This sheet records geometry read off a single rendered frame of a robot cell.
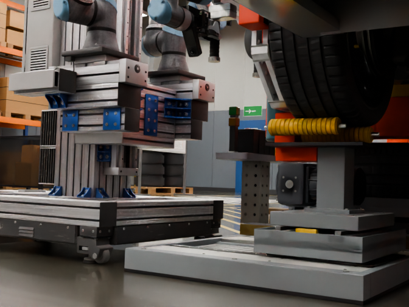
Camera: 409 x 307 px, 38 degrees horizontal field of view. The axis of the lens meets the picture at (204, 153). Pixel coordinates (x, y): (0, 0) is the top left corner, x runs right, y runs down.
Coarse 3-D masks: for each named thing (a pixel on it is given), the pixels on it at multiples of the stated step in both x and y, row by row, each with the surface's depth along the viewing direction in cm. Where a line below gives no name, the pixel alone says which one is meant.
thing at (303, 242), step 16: (256, 240) 195; (272, 240) 192; (288, 240) 189; (304, 240) 186; (320, 240) 183; (336, 240) 180; (352, 240) 178; (368, 240) 181; (384, 240) 195; (400, 240) 212; (288, 256) 192; (304, 256) 185; (320, 256) 183; (336, 256) 180; (352, 256) 177; (368, 256) 181
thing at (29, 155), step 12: (0, 144) 1042; (12, 144) 1025; (24, 144) 1008; (36, 144) 993; (0, 156) 1040; (12, 156) 1023; (24, 156) 1007; (36, 156) 992; (0, 168) 1038; (12, 168) 1021; (24, 168) 1005; (36, 168) 990; (0, 180) 1036; (12, 180) 1020; (24, 180) 1003; (36, 180) 988
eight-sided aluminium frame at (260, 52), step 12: (252, 36) 198; (264, 36) 195; (252, 48) 197; (264, 48) 195; (264, 60) 197; (264, 72) 202; (264, 84) 204; (276, 84) 202; (276, 96) 207; (276, 108) 211
